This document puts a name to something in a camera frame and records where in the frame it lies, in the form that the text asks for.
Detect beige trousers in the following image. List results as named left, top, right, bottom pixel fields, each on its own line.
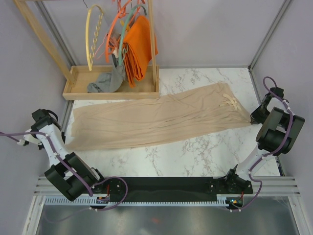
left=67, top=83, right=250, bottom=151

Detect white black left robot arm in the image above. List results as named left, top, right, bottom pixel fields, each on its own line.
left=31, top=109, right=107, bottom=201

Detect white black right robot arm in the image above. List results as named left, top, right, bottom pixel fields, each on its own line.
left=222, top=87, right=305, bottom=194

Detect orange plastic hanger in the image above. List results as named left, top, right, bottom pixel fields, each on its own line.
left=105, top=0, right=137, bottom=62

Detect pink thin hanger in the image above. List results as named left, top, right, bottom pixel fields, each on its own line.
left=94, top=33, right=108, bottom=60

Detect teal plastic hanger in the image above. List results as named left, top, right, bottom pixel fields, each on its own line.
left=118, top=4, right=147, bottom=66

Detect wooden clothes rack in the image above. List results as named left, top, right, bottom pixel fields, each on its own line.
left=14, top=0, right=159, bottom=100

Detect grey garment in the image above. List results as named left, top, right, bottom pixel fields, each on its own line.
left=87, top=54, right=127, bottom=93

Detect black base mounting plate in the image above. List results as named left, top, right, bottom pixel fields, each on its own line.
left=94, top=177, right=253, bottom=203

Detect orange cloth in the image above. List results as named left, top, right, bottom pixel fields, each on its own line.
left=123, top=15, right=152, bottom=88

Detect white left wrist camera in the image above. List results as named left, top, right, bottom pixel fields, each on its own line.
left=18, top=129, right=43, bottom=150

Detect aluminium frame rail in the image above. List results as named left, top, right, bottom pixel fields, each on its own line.
left=34, top=176, right=300, bottom=197

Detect grey slotted cable duct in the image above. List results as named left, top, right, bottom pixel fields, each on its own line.
left=45, top=194, right=229, bottom=207

